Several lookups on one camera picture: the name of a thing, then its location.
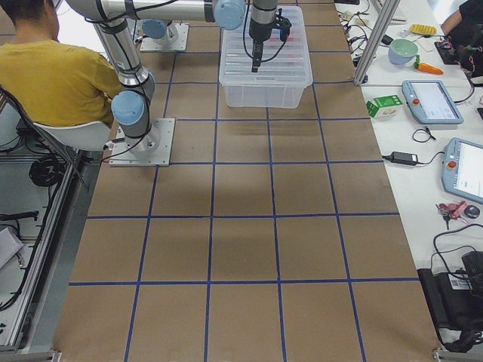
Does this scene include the clear plastic box lid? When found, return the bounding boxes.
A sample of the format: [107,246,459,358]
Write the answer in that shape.
[219,6,312,87]

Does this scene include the clear plastic storage box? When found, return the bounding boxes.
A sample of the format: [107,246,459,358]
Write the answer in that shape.
[223,85,307,109]

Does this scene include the green white carton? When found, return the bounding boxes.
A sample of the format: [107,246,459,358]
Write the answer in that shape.
[366,94,403,118]

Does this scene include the green and blue bowl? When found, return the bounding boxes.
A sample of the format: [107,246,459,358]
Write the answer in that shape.
[388,38,418,65]

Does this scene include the yellow corrugated toy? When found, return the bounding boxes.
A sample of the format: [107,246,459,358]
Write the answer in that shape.
[409,24,437,36]

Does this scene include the toy carrot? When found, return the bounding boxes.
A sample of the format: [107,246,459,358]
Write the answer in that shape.
[414,54,444,75]

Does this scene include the white chair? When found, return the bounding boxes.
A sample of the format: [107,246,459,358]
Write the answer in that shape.
[1,87,111,152]

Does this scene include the black power adapter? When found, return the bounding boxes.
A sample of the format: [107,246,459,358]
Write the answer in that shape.
[391,152,418,166]

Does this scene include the teach pendant upper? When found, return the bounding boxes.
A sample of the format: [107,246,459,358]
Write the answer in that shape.
[401,80,464,125]

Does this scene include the teach pendant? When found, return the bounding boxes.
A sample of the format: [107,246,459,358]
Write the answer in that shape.
[401,80,464,125]
[441,138,483,204]

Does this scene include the person in yellow shirt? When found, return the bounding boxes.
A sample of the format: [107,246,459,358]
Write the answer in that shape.
[1,1,123,127]

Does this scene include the teach pendant lower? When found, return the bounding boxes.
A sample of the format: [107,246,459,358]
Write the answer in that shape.
[441,138,483,204]

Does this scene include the black laptop bag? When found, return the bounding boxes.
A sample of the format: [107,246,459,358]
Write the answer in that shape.
[417,251,482,353]

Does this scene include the aluminium frame post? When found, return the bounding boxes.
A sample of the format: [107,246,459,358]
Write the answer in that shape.
[353,0,400,85]

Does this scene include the black looped cable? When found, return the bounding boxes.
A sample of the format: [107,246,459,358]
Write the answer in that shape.
[411,125,438,143]

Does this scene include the coiled black cable floor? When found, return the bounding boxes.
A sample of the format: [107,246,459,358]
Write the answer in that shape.
[29,155,66,187]

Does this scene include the pink keychain keys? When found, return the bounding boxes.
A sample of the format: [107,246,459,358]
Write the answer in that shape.
[435,201,467,230]

